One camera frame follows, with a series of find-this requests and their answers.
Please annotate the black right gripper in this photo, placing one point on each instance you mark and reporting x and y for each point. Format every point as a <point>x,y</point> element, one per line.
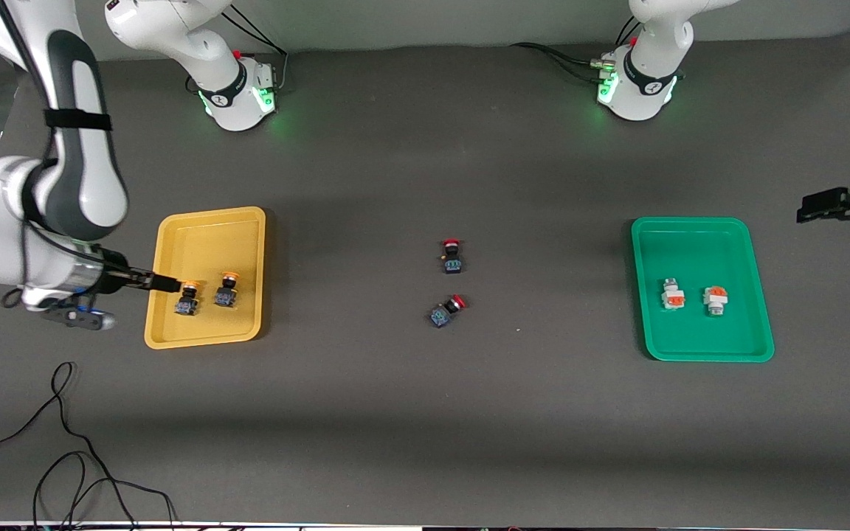
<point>114,276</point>

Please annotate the green plastic tray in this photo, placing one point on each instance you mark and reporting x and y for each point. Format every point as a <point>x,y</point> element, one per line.
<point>698,339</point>

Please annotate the red mushroom push button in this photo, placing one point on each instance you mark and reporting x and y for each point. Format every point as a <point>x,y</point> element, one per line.
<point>453,264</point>
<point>440,317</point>

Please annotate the yellow plastic tray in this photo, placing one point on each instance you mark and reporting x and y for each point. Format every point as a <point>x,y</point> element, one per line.
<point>204,243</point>

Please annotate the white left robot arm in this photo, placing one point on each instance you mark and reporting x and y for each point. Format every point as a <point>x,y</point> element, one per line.
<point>646,81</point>

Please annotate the yellow mushroom push button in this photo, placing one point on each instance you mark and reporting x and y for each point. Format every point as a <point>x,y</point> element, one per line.
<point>226,297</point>
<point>187,304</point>

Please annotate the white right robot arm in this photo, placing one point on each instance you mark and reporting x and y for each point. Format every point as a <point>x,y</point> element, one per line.
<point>93,147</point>

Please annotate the green button white orange block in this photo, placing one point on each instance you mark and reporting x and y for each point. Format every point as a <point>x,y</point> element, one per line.
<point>715,299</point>
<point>672,297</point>

